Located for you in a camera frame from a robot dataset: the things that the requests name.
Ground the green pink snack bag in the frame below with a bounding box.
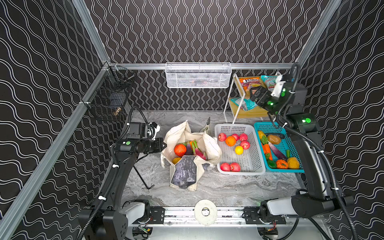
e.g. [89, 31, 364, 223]
[261, 76, 278, 92]

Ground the yellow mango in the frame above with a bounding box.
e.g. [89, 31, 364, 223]
[172, 157, 182, 165]

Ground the red tomato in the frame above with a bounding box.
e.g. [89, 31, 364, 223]
[174, 144, 187, 158]

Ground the purple eggplant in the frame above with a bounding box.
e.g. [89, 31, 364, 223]
[185, 143, 194, 156]

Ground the cream canvas grocery bag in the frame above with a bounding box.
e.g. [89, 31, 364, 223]
[161, 121, 222, 191]

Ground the pink dragon fruit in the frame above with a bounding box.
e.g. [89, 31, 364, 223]
[191, 141, 207, 161]

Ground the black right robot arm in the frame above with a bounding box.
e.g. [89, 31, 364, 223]
[250, 83, 359, 240]

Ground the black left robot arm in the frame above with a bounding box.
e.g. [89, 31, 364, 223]
[77, 138, 167, 240]

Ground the teal white snack bag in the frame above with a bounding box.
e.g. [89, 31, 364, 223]
[231, 97, 257, 112]

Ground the orange snack bag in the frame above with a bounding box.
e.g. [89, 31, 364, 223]
[239, 76, 266, 95]

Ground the yellow corn cob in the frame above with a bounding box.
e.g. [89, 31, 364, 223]
[258, 131, 267, 140]

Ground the brown kiwi potato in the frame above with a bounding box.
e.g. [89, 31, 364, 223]
[267, 135, 282, 145]

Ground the white wooden two-tier shelf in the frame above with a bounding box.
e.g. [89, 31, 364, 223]
[225, 72, 284, 123]

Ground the teal plastic vegetable basket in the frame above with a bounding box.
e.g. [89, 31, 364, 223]
[254, 122, 305, 173]

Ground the black hex key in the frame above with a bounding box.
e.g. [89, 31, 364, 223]
[133, 166, 155, 190]

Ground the yellow lemon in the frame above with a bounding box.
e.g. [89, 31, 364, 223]
[235, 146, 244, 155]

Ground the orange bell pepper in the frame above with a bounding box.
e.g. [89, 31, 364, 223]
[276, 160, 289, 169]

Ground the orange tangerine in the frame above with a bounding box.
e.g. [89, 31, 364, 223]
[225, 136, 237, 147]

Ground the green bell pepper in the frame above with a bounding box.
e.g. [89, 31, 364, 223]
[267, 160, 277, 169]

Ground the yellow potato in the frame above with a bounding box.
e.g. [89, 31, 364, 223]
[287, 157, 300, 170]

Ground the white plastic fruit basket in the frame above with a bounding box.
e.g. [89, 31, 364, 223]
[215, 124, 266, 176]

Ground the white round disc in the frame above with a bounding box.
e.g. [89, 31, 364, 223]
[194, 200, 218, 226]

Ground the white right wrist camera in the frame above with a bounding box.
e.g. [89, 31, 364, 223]
[271, 75, 286, 98]

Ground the black wire wall basket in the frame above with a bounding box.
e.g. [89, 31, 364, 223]
[81, 62, 137, 123]

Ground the white wire wall basket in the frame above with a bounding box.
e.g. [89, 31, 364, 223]
[165, 62, 232, 89]

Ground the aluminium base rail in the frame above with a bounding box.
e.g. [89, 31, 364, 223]
[119, 205, 331, 240]

